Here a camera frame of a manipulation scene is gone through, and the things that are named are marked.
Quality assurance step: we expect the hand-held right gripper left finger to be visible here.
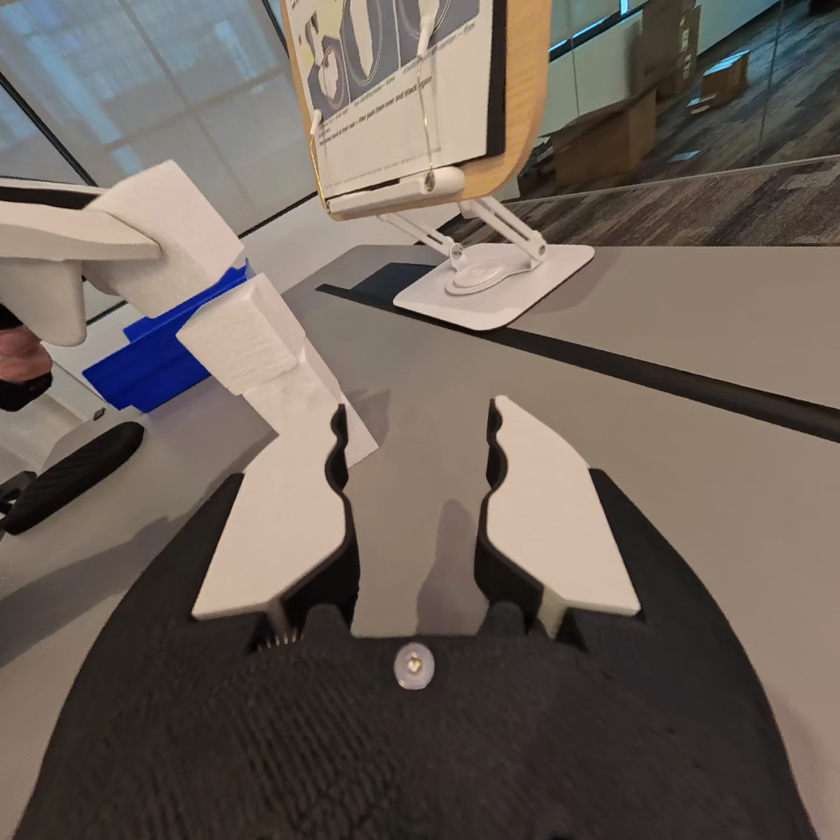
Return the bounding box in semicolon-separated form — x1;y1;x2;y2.
192;402;362;639

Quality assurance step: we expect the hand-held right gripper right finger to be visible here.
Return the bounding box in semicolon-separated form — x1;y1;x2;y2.
474;395;643;639

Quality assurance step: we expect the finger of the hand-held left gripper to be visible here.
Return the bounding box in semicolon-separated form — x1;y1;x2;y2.
0;199;163;347
0;177;109;210

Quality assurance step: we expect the person's left hand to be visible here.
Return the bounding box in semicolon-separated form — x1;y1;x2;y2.
0;325;48;383

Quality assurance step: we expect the black chair armrest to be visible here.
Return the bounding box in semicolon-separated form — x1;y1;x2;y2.
0;420;147;536

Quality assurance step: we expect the blue plastic bin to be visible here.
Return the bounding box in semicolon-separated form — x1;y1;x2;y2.
82;258;256;414

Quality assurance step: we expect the wooden board document stand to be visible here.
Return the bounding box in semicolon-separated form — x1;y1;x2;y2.
281;0;596;333

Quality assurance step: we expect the cardboard box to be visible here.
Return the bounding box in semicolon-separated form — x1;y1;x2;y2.
554;88;658;191
701;49;752;106
630;0;704;99

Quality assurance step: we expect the printed instruction sheet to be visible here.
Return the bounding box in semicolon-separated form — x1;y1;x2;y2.
282;0;509;198

